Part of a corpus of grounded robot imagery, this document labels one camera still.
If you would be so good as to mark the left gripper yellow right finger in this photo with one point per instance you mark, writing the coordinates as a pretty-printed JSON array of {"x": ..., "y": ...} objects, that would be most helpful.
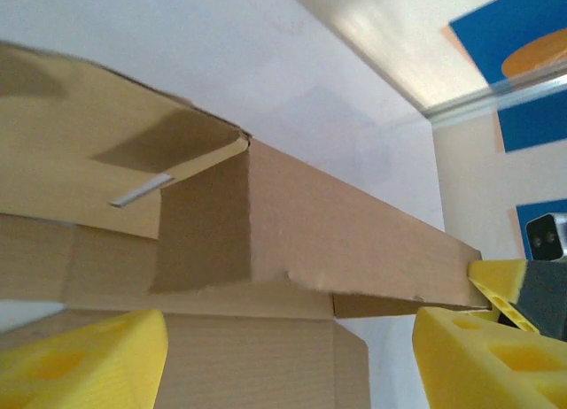
[{"x": 487, "y": 369}]

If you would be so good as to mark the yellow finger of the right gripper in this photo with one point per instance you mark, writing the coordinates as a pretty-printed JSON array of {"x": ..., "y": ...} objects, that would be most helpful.
[{"x": 505, "y": 280}]

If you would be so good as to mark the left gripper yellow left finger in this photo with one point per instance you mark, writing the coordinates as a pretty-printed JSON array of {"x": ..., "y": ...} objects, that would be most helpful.
[{"x": 80, "y": 365}]

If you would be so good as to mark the brown cardboard paper box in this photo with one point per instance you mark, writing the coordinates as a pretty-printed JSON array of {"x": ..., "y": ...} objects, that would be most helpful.
[{"x": 332, "y": 232}]

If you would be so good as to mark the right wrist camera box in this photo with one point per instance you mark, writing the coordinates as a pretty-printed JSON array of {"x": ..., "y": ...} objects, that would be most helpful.
[{"x": 547, "y": 236}]

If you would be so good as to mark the aluminium frame post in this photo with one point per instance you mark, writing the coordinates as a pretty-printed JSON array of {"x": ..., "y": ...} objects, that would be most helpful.
[{"x": 487, "y": 101}]

